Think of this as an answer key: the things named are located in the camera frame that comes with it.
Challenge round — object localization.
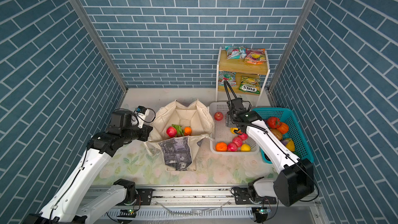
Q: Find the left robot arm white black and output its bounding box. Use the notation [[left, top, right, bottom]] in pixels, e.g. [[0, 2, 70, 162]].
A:
[[23, 106, 155, 224]]

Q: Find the white plastic basket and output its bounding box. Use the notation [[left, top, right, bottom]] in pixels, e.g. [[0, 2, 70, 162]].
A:
[[209, 102, 260, 156]]

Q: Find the teal red snack bag lower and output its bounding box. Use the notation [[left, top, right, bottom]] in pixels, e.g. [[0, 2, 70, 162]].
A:
[[218, 71, 236, 87]]

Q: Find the red apple small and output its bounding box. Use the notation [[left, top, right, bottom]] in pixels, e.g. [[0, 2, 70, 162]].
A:
[[238, 133, 248, 141], [232, 136, 243, 147]]

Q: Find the teal snack bag top shelf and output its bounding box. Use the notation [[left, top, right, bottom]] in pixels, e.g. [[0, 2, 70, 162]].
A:
[[225, 46, 247, 60]]

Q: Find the red apple front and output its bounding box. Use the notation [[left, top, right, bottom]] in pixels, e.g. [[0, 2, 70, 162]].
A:
[[227, 142, 238, 152]]

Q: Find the pink dragon fruit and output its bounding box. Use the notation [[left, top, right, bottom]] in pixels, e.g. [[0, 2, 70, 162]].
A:
[[166, 124, 184, 138]]

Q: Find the yellow lemon front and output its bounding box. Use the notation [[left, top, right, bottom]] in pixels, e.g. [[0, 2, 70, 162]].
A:
[[240, 144, 251, 152]]

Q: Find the brown potato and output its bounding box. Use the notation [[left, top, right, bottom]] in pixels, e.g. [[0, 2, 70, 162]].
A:
[[270, 129, 283, 141]]

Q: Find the beige canvas grocery bag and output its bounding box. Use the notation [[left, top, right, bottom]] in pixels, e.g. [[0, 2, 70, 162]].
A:
[[144, 100, 215, 171]]

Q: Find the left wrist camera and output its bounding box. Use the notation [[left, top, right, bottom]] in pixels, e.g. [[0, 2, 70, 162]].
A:
[[136, 106, 148, 128]]

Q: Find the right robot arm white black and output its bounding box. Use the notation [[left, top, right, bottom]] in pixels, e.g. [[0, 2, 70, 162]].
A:
[[227, 98, 316, 206]]

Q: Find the floral table mat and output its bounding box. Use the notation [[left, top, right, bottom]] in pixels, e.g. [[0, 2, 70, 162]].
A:
[[94, 88, 276, 185]]

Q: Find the orange with green leaves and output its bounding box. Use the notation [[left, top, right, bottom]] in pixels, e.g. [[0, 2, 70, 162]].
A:
[[183, 127, 192, 136]]

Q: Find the orange tangerine front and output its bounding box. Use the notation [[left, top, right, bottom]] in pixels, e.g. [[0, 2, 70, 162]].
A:
[[216, 142, 228, 152]]

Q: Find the wooden two-tier shelf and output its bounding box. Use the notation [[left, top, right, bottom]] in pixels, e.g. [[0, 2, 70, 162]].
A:
[[215, 47, 271, 107]]

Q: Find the red tomato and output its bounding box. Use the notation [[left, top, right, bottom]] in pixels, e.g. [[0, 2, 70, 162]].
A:
[[266, 117, 281, 129]]

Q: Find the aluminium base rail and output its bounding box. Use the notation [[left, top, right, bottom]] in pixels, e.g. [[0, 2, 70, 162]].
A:
[[77, 185, 330, 224]]

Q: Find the teal plastic basket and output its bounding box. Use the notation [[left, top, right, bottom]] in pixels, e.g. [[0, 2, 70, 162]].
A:
[[254, 107, 314, 163]]

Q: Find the pink yellow snack bag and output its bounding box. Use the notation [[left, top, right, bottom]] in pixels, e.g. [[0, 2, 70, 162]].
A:
[[244, 49, 267, 65]]

